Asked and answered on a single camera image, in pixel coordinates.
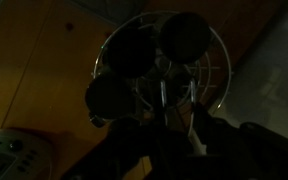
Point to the silver two-slot toaster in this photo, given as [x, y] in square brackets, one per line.
[24, 156]

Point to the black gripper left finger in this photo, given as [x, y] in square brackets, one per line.
[120, 151]

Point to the black lidded spice jar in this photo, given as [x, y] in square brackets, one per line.
[184, 37]
[131, 53]
[108, 96]

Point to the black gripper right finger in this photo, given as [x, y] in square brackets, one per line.
[250, 152]

